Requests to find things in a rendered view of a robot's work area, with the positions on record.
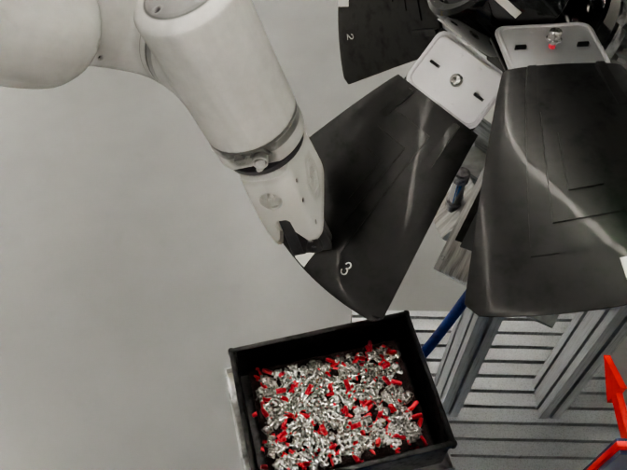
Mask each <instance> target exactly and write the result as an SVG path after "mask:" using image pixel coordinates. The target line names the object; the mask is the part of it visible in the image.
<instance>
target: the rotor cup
mask: <svg viewBox="0 0 627 470"><path fill-rule="evenodd" d="M509 1H510V3H511V4H512V5H514V6H515V7H516V8H518V9H519V10H520V11H521V14H520V15H519V16H518V17H517V18H516V19H515V18H514V17H513V16H512V15H510V14H509V13H508V12H507V11H506V10H505V9H504V8H503V7H501V6H500V5H499V4H498V3H497V2H496V1H495V0H427V3H428V5H429V8H430V9H431V11H432V12H433V14H434V15H435V16H436V17H437V18H438V19H439V20H441V21H443V22H444V23H445V24H446V25H448V26H449V27H450V28H451V29H453V30H454V31H455V32H456V33H457V34H459V35H460V36H461V37H462V38H463V39H464V40H465V41H467V42H468V44H469V45H470V46H472V47H473V48H474V49H476V50H477V51H478V52H479V53H481V54H482V55H485V56H486V60H487V61H488V62H490V63H491V64H493V65H494V66H495V67H497V68H498V69H499V70H501V71H502V72H504V71H505V70H504V68H503V65H502V63H501V61H500V60H499V58H498V56H497V54H496V52H495V49H494V47H493V45H492V43H491V41H490V37H491V36H495V30H496V29H497V28H499V27H501V26H510V25H528V24H547V23H566V22H584V23H587V24H589V25H590V26H591V27H592V28H593V29H594V31H595V33H596V35H597V37H598V39H599V41H600V42H601V44H602V46H603V45H604V44H605V42H606V41H607V39H608V38H609V36H610V34H611V32H612V30H613V28H614V26H615V24H616V21H617V18H618V16H619V13H620V2H621V0H509Z"/></svg>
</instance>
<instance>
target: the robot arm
mask: <svg viewBox="0 0 627 470"><path fill-rule="evenodd" d="M89 66H95V67H103V68H109V69H115V70H121V71H126V72H131V73H135V74H138V75H141V76H146V77H149V78H151V79H153V80H155V81H156V82H158V83H160V84H161V85H162V86H164V87H166V88H167V89H168V90H170V91H171V92H172V93H173V94H174V95H175V96H176V97H177V98H178V99H179V100H180V101H181V102H182V103H183V105H184V106H185V107H186V108H187V110H188V111H189V112H190V114H191V115H192V117H193V118H194V120H195V121H196V123H197V125H198V126H199V128H200V129H201V131H202V133H203V134H204V136H205V138H206V139H207V141H208V142H209V144H210V147H211V149H212V151H213V152H215V153H216V155H217V156H218V158H219V160H220V161H221V162H222V163H223V164H224V165H225V166H227V167H228V168H230V169H232V170H234V171H235V172H237V173H239V174H240V177H241V179H242V182H243V184H244V188H245V190H246V192H247V195H248V197H249V199H250V200H251V202H252V204H253V206H254V208H255V210H256V212H257V214H258V217H259V219H260V220H261V222H262V224H263V226H264V227H265V229H266V230H267V231H268V233H269V234H270V236H271V237H272V238H273V240H274V241H275V242H277V243H278V244H282V242H284V234H285V236H286V240H287V243H288V245H289V247H290V250H291V252H292V254H293V256H298V255H304V254H306V253H318V252H321V251H323V250H329V249H331V248H332V242H331V241H332V234H331V232H330V230H329V228H328V226H327V223H326V221H325V219H324V169H323V164H322V162H321V160H320V158H319V157H318V155H317V153H316V151H315V149H314V146H313V144H312V142H311V140H310V139H309V137H308V135H307V133H306V131H305V130H304V117H303V115H302V113H301V111H300V108H299V105H298V103H297V101H296V99H295V97H294V95H293V92H292V90H291V88H290V87H289V84H288V82H287V80H286V76H285V74H284V72H283V70H282V67H281V65H280V63H279V62H278V59H277V57H276V55H275V53H274V51H273V48H272V45H271V43H270V40H269V38H268V37H267V35H266V32H265V30H264V28H263V26H262V23H261V21H260V19H259V17H258V14H257V12H256V10H255V8H254V5H253V3H252V1H251V0H0V87H7V88H14V89H26V90H44V89H52V88H57V87H60V86H62V85H64V84H66V83H68V82H70V81H72V80H73V79H75V78H77V77H78V76H79V75H81V74H82V73H83V72H84V71H85V70H86V69H87V68H88V67H89Z"/></svg>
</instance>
